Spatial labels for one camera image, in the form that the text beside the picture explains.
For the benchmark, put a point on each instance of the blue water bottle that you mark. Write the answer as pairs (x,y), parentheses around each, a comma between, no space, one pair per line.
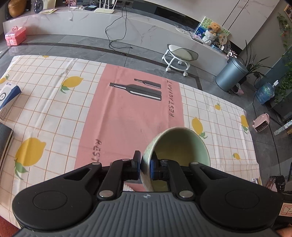
(265,93)

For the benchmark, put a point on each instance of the blue and white box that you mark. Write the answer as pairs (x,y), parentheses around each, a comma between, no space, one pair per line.
(9,92)

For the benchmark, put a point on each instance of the golden pumpkin ornament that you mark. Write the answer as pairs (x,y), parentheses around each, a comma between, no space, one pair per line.
(17,8)

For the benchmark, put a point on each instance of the pink photo card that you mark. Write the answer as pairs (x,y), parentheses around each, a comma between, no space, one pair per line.
(71,2)

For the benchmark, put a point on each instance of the pink printed placemat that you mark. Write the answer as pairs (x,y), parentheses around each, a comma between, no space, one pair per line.
(127,114)

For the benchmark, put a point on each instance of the long leaf potted plant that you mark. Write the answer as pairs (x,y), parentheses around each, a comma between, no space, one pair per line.
(253,65)

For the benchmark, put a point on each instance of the round hand fan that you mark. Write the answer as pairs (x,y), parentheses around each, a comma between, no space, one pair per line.
(223,39)

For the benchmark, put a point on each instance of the brown teddy bear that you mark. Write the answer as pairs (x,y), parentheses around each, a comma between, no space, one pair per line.
(213,27)

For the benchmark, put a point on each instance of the green picture board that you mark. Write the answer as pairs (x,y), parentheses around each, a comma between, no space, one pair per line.
(203,24)

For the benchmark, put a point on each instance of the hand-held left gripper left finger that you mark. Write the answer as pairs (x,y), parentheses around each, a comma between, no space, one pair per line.
(137,164)

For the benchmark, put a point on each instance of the black set-top box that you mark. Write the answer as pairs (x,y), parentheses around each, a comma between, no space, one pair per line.
(90,7)

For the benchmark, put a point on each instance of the pink storage box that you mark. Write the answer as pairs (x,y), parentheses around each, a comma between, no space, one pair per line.
(14,36)

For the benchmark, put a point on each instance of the grey metal trash can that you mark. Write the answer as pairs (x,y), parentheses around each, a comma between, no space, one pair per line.
(230,76)

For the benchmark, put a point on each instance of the blue and white vase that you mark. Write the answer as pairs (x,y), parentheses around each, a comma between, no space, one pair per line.
(38,5)

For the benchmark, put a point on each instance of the white router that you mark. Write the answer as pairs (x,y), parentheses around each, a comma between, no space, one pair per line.
(105,9)

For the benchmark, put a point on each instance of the green ceramic bowl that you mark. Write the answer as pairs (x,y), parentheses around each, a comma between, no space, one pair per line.
(180,145)

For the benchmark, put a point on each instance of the pink space heater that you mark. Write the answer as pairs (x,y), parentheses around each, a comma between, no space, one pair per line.
(261,124)

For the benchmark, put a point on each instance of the leafy green plant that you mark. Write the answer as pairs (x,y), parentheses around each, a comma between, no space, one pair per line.
(284,88)

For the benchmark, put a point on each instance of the white marble television cabinet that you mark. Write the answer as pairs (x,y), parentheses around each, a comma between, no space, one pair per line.
(91,25)

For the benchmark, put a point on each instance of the lemon print checked tablecloth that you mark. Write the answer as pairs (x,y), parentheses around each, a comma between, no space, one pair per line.
(45,102)

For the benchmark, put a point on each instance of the yellow paper envelope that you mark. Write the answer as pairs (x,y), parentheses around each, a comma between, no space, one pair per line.
(46,11)

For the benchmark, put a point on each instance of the white rolling stool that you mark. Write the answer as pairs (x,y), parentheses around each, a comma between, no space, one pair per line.
(180,53)

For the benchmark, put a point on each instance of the hanging vine plant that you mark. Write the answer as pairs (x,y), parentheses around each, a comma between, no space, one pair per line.
(284,27)

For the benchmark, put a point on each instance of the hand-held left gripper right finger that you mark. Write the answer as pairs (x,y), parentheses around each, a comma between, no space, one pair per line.
(152,167)

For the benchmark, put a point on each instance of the black notebook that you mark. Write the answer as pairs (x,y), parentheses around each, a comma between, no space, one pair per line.
(5,143)

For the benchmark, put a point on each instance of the black bag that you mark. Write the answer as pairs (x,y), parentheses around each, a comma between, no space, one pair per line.
(275,183)

